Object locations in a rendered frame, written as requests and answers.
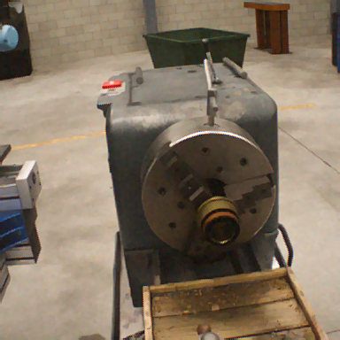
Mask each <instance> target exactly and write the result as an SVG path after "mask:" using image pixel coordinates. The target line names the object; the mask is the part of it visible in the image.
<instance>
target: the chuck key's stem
mask: <svg viewBox="0 0 340 340"><path fill-rule="evenodd" d="M217 96H218V90H217V89H208V90H207V106H206V116H207V117H208V127H214V121H215V118H214V117H215V116H216V112H215V111H214V110H213V106H212V103H211V100H210V97H215V100H216V103H217Z"/></svg>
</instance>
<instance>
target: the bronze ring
mask: <svg viewBox="0 0 340 340"><path fill-rule="evenodd" d="M196 223H197V225H198V227H199V228H200V229H201V231H202V233H203V235H204V237H205V239H206V241H207V242H208V243H209V244H212V245H214V246H226V245H228V244H231V243H233V242H234V241H235V240H236V239H237V237H238V236H239V233H240V225H239V210H238V208H237V206H236V204H235V203H234V201H233V200H230V199H228V198H226V197H213V198H211V199H208V200H207V201H206V202H204V203H203V204H201V205H200V206H199V207H198V209H197V217H196Z"/></svg>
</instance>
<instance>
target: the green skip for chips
mask: <svg viewBox="0 0 340 340"><path fill-rule="evenodd" d="M142 36H143V38H145V39H146V44H147V47H148V49H149V52H150V54H151V61H152V64H153V66H154V69H159V68H168V67H175V66H190V65H204V64H205V59H207V60H208V57H207V55H206V52H205V51H204V48H203V47H202V40H204V39H207V40H208V42H209V48H210V54H211V59H212V63H222V64H224V63H223V61H222V59H224V58H228V59H229V60H232V62H233V63H235V64H236V65H237V66H239V67H241V68H243V58H244V54H245V50H246V49H245V46H246V43H247V39H248V38H249V37H251V35H249V34H245V33H239V32H235V31H228V30H222V29H216V28H209V27H194V28H189V29H177V30H172V31H166V32H160V33H154V34H148V35H142Z"/></svg>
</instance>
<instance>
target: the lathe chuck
mask: <svg viewBox="0 0 340 340"><path fill-rule="evenodd" d="M207 124H208V120H197V121H193V122H190V123H187V124H182V125H180V126H179V127H176V128H175V129H173V130H171V131H170V132H168V133H167V134H164V135H163V137H162V138H161V139H160V140H159V141H158V142H157V143H156V144H155V145H153V147H152V148H151V151H150V153H149V155H148V157H147V158H146V160H145V161H144V164H143V169H142V173H141V199H142V208H143V213H144V216H145V219H146V220H147V222H148V223H149V225H150V227H151V229H152V230H153V232H154V233H155V234H156V235H157V236H158V237H159V238H160V239H161V240H163V241H164V242H165V243H166V244H168V245H169V246H171V247H174V248H175V249H177V250H179V251H183V250H184V247H185V245H186V242H187V240H188V238H189V233H190V231H191V229H192V226H193V223H194V221H195V218H196V216H197V208H196V207H195V205H193V204H192V203H191V202H190V201H189V197H188V196H187V194H185V193H184V192H183V191H181V190H180V188H179V184H178V183H177V182H175V181H174V180H173V179H172V178H171V177H170V176H169V175H168V174H167V173H166V172H165V171H164V167H163V163H162V162H161V161H160V160H159V159H158V154H159V153H161V152H162V151H163V150H164V149H165V147H166V146H167V145H169V146H170V147H171V148H172V149H173V150H174V152H175V153H176V154H177V155H179V156H180V157H182V158H183V159H184V160H185V161H186V162H187V164H188V165H189V166H190V167H191V168H192V169H195V170H196V171H197V172H198V174H199V175H200V176H201V177H202V178H203V179H204V180H209V179H216V180H219V181H223V182H225V183H226V184H227V185H229V184H232V183H236V182H241V181H244V180H247V179H253V178H257V177H260V176H262V175H265V174H271V173H273V172H274V170H273V168H272V167H271V165H270V163H269V161H268V159H267V157H266V156H265V154H264V153H263V152H262V150H261V149H260V147H259V146H258V145H257V144H256V143H255V141H254V140H253V139H252V138H251V137H250V136H249V135H248V133H246V132H244V131H243V130H242V129H240V128H239V127H236V126H234V125H232V124H230V123H227V122H224V121H220V120H215V121H214V125H216V126H218V127H205V125H207ZM272 192H273V195H272V196H271V197H268V198H265V199H261V200H259V201H255V203H256V205H254V206H252V207H248V208H245V209H244V210H245V214H242V215H239V225H240V233H239V236H238V237H237V239H236V240H235V241H234V242H233V243H231V244H228V245H226V246H214V245H212V244H211V245H207V247H206V250H205V253H204V255H206V254H216V253H221V252H224V251H229V250H231V249H233V248H235V247H236V246H239V245H241V244H243V243H245V242H247V241H248V240H249V239H250V238H251V237H252V236H255V234H256V233H257V232H258V231H259V230H260V229H261V228H262V226H263V225H264V223H265V222H266V220H267V218H268V217H269V215H270V212H271V210H272V208H273V205H274V200H275V193H276V186H273V188H272Z"/></svg>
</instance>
